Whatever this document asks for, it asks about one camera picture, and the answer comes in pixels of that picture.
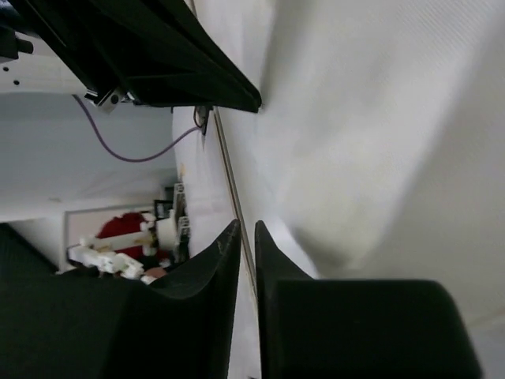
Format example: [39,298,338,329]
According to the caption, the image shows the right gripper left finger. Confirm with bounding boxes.
[1,220,241,378]

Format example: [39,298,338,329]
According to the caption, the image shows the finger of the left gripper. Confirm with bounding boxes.
[23,1,262,113]

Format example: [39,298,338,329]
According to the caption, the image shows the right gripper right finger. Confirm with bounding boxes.
[255,222,483,378]

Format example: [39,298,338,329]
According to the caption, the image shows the white pleated skirt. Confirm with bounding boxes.
[236,0,505,328]

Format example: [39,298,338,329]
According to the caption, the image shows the red and white background clutter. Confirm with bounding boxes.
[66,182,191,285]

